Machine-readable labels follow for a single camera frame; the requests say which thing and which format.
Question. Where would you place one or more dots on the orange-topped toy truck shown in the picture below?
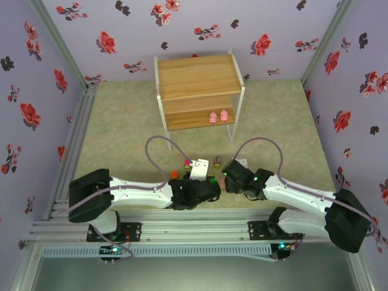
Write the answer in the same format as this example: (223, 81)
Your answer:
(174, 174)

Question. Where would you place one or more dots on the pink-topped green toy truck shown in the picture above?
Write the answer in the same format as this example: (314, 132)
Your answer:
(187, 164)

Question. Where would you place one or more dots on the grey-topped toy truck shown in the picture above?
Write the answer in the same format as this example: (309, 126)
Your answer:
(217, 162)

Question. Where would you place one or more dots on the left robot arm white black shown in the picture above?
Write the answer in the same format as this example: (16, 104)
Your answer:
(139, 191)

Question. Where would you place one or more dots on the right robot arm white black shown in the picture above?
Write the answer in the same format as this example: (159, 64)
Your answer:
(297, 194)

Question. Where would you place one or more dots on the controller circuit board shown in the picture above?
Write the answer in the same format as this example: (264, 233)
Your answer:
(283, 247)
(112, 250)

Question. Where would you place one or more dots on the aluminium mounting rail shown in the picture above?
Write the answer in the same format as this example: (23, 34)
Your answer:
(194, 225)

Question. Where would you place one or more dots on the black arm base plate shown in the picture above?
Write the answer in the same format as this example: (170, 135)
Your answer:
(135, 232)
(257, 230)

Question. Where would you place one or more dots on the wooden two-tier shelf white frame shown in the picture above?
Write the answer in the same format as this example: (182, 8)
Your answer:
(197, 75)

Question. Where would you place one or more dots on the aluminium side rail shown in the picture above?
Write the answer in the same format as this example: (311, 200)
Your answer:
(77, 133)

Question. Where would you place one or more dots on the aluminium corner post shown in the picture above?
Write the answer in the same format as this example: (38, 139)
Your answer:
(327, 39)
(57, 42)

